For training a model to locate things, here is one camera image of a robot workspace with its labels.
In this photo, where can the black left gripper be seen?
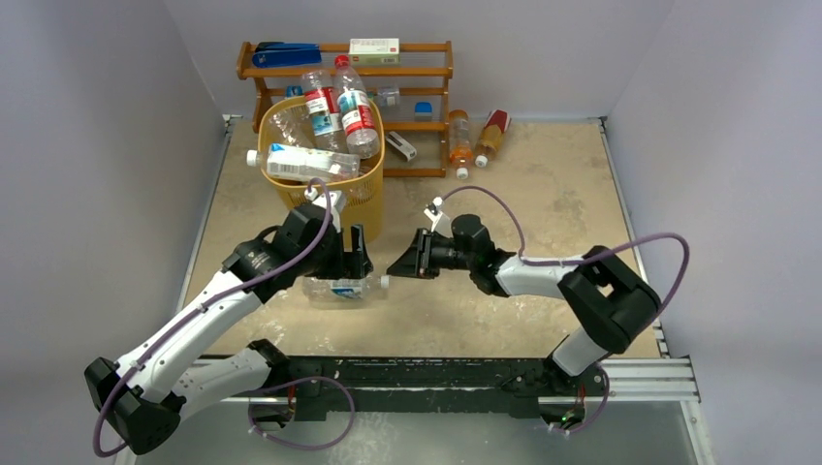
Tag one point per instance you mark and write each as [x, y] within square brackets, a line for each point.
[353, 264]

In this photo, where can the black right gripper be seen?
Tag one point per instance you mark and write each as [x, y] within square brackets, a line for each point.
[427, 253]

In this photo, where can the blue green label white-cap bottle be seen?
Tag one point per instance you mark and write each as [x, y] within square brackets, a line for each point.
[348, 290]

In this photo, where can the orange label bottle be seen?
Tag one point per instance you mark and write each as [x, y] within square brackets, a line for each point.
[460, 152]

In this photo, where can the yellow plastic bin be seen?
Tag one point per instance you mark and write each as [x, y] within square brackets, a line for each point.
[364, 194]

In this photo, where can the red landscape label bottle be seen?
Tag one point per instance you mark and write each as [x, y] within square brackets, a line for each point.
[356, 115]

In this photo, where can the red gold label bottle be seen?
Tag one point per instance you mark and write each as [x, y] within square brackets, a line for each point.
[491, 137]

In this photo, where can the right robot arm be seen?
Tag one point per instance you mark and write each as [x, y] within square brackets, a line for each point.
[612, 303]

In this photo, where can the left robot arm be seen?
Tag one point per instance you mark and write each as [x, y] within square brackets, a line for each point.
[143, 396]

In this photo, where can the white stapler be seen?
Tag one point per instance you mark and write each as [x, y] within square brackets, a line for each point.
[401, 145]

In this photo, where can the blue eraser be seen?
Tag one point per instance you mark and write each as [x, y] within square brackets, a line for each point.
[423, 111]

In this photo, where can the blue tape dispenser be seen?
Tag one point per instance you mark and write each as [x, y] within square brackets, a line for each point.
[293, 91]

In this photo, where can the white red box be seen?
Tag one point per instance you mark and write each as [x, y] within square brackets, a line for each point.
[374, 51]

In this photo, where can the blue stapler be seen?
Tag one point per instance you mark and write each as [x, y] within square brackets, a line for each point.
[280, 54]

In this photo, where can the wooden shelf rack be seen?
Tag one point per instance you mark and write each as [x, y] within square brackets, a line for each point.
[423, 74]

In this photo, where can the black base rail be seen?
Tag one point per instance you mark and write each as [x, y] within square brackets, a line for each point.
[521, 388]

